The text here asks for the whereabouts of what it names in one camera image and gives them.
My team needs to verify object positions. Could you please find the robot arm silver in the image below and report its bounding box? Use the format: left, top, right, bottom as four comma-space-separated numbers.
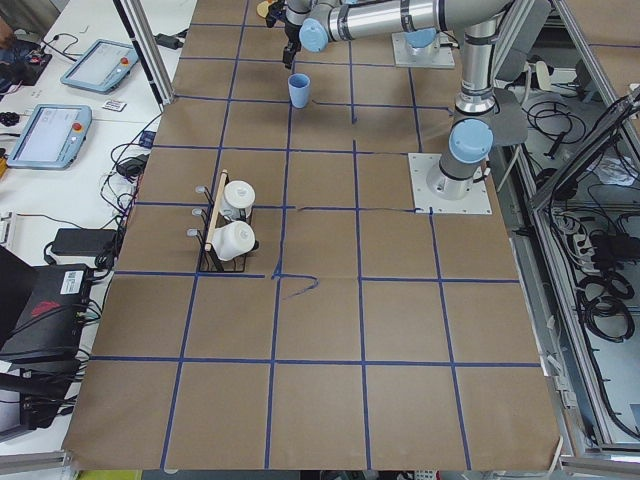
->
283, 0, 511, 200
285, 0, 359, 33

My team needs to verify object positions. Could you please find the white mug near centre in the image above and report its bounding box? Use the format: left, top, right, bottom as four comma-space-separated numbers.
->
213, 221, 257, 261

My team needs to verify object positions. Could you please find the near teach pendant tablet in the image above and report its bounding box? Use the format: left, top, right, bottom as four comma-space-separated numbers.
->
7, 104, 92, 170

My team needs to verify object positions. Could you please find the aluminium frame post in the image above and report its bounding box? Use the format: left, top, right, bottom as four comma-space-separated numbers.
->
113, 0, 175, 107

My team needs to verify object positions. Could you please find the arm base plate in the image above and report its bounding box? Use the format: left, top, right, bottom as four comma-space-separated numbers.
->
408, 153, 492, 215
391, 33, 455, 69

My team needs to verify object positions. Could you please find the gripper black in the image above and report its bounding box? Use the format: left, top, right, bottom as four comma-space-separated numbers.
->
282, 20, 301, 69

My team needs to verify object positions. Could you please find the light blue plastic cup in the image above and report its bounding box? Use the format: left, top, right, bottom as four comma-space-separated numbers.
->
288, 73, 311, 109

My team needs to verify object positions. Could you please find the black computer box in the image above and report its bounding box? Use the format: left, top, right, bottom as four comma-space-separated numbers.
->
1, 264, 93, 364

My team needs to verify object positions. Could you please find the black power adapter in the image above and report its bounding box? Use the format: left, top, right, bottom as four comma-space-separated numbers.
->
155, 33, 184, 50

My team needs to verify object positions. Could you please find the black wire mug rack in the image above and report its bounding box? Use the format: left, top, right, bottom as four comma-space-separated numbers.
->
187, 171, 259, 273

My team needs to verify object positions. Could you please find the teach pendant tablet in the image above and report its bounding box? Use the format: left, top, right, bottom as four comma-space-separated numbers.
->
60, 39, 139, 94
7, 104, 92, 170

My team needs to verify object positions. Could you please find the wooden rack handle rod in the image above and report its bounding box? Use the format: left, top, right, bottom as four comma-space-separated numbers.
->
204, 169, 228, 252

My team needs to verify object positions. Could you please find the black power brick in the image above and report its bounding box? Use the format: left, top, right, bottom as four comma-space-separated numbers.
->
50, 228, 116, 257

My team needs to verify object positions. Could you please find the white mug at edge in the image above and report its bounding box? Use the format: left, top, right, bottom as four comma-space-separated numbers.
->
220, 180, 256, 220

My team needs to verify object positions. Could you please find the far teach pendant tablet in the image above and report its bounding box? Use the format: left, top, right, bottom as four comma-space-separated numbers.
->
60, 39, 139, 94

